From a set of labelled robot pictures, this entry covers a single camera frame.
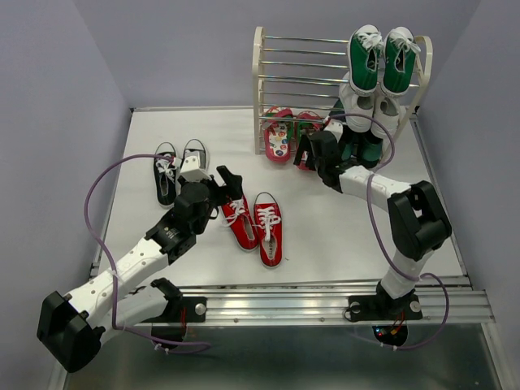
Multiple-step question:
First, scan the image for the left green sneaker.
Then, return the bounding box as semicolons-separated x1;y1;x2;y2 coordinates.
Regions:
347;24;383;96

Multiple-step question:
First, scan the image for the pink patterned sandal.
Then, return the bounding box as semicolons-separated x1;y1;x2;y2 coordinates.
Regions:
295;110;323;171
262;106;293;163

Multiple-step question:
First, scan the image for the white shoe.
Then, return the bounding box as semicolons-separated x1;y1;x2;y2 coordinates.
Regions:
338;71;375;133
373;93;401;137

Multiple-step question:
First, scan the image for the right white shoe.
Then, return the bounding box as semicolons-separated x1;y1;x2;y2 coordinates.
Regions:
373;93;401;137

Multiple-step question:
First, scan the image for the green sneaker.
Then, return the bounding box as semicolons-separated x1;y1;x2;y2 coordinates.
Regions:
381;26;421;98
347;24;383;96

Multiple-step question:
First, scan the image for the left black sneaker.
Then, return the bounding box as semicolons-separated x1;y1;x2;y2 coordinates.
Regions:
153;142;177;207

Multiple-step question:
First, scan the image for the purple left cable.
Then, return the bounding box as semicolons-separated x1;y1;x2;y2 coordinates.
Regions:
83;153;212;354

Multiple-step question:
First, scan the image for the dark green shoe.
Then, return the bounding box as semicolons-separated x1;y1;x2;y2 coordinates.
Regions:
357;131;383;169
329;99;363;160

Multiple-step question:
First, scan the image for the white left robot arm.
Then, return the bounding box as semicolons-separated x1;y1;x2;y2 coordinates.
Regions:
37;166;243;373

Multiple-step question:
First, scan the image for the left white shoe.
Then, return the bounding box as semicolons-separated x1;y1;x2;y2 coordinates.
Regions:
338;71;375;133

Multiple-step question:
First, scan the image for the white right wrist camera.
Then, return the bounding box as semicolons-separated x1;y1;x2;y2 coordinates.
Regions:
323;119;344;139

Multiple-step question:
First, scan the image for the right dark green shoe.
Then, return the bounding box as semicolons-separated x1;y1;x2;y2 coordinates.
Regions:
357;131;383;169

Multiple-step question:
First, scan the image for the black sneaker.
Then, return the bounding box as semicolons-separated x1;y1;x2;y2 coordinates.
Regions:
153;142;177;207
182;138;210;171

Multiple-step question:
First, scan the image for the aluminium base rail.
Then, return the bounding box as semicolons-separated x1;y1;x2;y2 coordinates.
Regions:
64;275;496;327

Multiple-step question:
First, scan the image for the right green sneaker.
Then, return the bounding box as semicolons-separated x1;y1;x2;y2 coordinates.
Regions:
381;26;421;98

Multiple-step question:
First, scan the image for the left dark green shoe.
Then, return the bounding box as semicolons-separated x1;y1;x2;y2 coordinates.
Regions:
329;99;363;160

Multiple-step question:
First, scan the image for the right black sneaker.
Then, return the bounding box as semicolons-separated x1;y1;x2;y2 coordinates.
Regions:
182;138;210;171

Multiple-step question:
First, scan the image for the red sneaker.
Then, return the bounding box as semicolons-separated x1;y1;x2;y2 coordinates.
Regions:
220;192;258;251
253;192;283;268

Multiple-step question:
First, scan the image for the cream metal shoe shelf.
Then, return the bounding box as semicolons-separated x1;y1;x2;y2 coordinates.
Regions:
252;27;433;162

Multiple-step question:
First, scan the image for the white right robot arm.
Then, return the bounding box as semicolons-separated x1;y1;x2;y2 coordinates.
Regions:
294;131;452;317

